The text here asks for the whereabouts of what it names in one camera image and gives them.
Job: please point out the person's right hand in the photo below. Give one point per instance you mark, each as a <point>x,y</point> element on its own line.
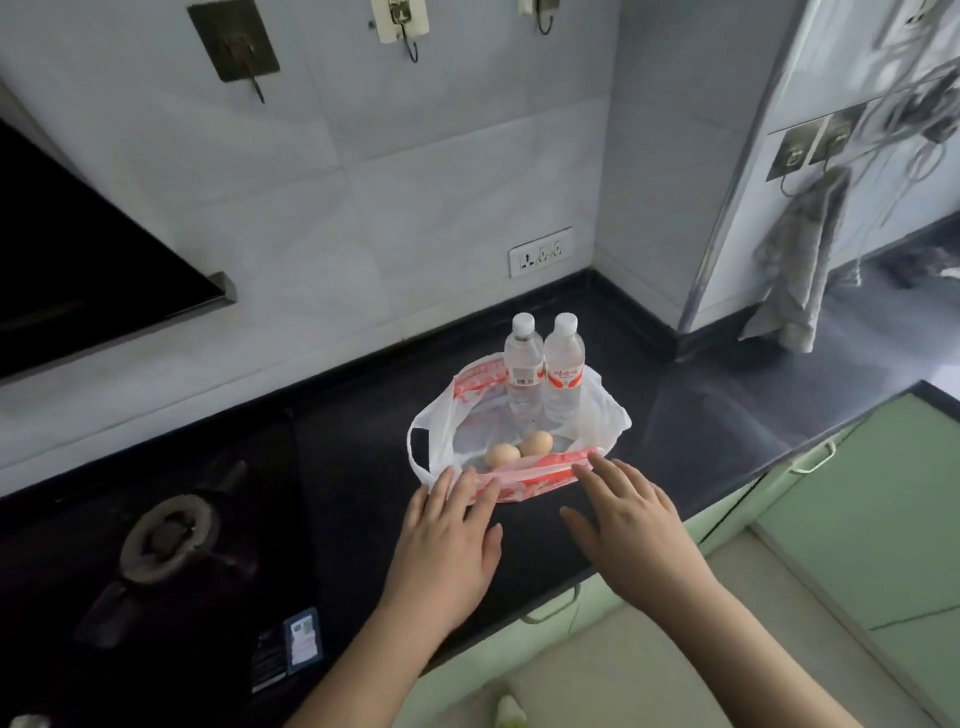
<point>641,540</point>

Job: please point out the person's left hand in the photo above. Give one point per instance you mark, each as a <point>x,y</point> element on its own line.
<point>442,555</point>

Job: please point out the person's right thumb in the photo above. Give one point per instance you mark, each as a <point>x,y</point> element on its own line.
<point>581,529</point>

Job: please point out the person's left thumb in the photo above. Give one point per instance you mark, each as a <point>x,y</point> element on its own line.
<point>493,549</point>

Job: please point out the person's right forearm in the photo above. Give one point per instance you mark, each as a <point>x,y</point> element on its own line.
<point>735,660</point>

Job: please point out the person's left forearm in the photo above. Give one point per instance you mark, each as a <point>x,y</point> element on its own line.
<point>375,667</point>

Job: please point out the brown egg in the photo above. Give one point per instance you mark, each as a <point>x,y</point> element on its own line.
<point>502,456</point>
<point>535,444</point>

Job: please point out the person's foot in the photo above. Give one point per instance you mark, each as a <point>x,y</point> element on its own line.
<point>508,711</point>

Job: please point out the white red plastic bag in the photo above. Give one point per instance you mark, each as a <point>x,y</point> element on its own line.
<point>480,384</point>

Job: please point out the clear water bottle red label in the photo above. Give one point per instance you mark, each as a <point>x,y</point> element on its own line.
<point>524,360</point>
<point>564,364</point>

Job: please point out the green cabinet drawer front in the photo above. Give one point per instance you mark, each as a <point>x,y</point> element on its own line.
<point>750,495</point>

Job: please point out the blue sticker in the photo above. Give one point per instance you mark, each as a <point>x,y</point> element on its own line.
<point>303,639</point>

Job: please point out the green cabinet door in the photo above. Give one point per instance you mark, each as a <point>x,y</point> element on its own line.
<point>877,510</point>

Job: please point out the grey hanging cloth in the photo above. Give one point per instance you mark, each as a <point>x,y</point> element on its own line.
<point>799,262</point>

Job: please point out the black gas stove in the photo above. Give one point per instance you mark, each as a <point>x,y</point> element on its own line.
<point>75,637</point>

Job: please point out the black range hood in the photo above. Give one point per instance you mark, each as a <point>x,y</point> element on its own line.
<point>67,270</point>

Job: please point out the white wall socket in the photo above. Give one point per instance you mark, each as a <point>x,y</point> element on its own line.
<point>540,253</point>

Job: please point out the steel wall hook plate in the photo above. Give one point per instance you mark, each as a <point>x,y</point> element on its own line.
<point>834,135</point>
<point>789,157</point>

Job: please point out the white wall hook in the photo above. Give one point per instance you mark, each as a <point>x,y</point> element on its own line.
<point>401,19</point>
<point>541,9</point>

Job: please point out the brown wall hook plate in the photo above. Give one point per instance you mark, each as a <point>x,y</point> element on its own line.
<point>229,34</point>

